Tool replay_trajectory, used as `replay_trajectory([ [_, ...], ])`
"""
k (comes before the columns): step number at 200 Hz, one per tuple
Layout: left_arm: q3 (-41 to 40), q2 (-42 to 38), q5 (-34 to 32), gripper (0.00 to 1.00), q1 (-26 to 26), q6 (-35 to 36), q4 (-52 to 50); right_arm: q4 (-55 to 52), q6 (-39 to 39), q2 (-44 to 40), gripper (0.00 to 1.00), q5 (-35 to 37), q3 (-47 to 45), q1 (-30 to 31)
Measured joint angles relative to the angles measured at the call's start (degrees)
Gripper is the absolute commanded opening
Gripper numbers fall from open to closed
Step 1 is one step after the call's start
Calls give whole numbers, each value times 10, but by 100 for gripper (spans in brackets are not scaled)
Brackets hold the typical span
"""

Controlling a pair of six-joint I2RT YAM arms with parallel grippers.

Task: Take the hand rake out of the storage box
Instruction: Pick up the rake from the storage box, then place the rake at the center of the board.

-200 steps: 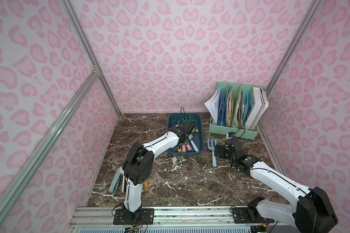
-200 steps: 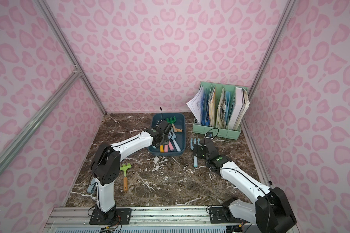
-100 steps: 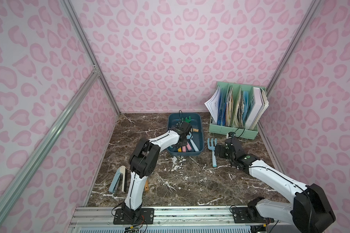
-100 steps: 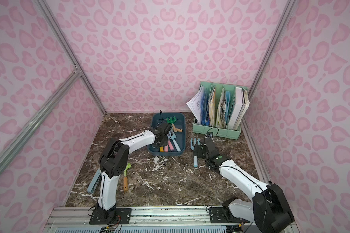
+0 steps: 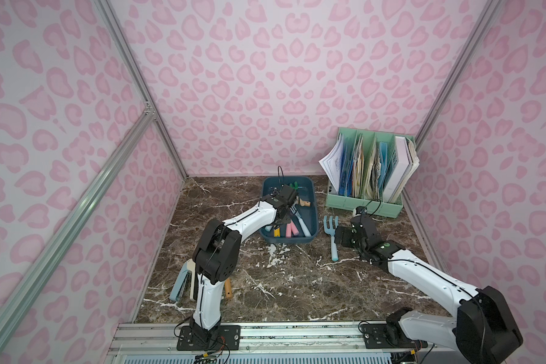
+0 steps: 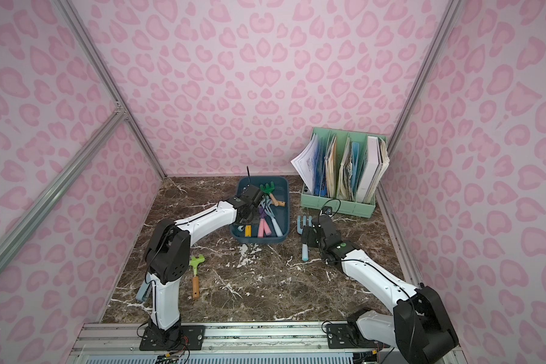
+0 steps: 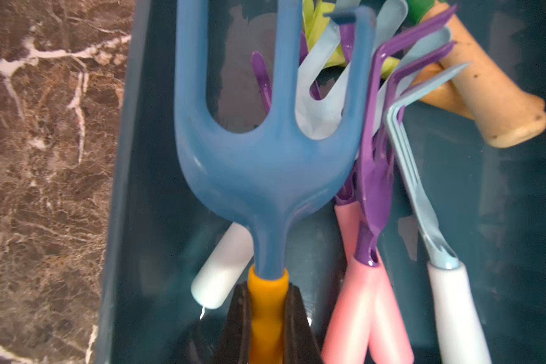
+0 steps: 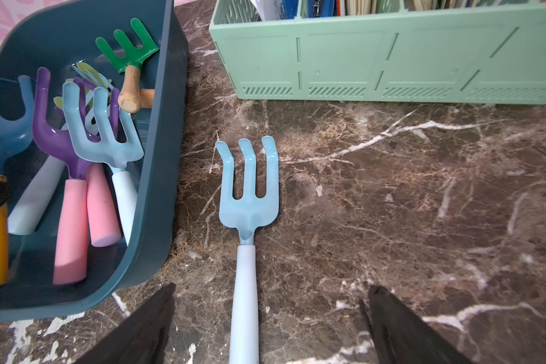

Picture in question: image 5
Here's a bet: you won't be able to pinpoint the lime rake wooden handle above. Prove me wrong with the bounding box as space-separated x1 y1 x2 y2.
224 278 233 300

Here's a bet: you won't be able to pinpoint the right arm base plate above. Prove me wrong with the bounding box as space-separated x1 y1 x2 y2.
358 321 429 351

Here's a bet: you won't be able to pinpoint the blue plastic folder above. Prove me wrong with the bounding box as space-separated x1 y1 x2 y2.
338 138 353 197

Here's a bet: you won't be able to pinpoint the teal plastic storage box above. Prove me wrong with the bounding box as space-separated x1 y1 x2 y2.
259 176 319 245

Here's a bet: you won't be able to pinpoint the light blue rake white handle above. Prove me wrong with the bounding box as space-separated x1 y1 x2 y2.
291 205 312 238

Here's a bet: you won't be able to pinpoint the green rake wooden handle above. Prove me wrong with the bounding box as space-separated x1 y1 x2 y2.
289 181 311 207

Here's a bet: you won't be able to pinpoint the green desktop file organizer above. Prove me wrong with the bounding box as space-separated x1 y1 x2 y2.
326 127 416 218

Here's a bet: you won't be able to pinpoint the cream and orange folders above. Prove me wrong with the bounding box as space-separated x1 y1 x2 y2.
352 133 364 199

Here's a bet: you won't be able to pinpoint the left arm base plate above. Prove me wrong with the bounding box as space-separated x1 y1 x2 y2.
177 324 241 351

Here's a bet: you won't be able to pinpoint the white binder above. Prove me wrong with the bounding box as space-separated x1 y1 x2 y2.
382 136 412 203

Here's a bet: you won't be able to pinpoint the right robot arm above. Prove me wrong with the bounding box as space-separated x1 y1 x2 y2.
329 206 524 363

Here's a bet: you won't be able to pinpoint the white printed paper stack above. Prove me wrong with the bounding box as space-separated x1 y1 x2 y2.
318 134 346 195

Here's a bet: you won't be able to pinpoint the aluminium rail front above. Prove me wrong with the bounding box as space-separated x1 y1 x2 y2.
104 322 465 364

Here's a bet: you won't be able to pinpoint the light blue mesh folder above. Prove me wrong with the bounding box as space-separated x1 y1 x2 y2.
377 142 388 197

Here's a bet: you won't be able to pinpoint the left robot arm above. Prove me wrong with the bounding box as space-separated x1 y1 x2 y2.
190 185 297 338

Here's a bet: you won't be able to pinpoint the light blue rake teal handle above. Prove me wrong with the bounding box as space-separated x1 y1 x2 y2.
323 215 339 262

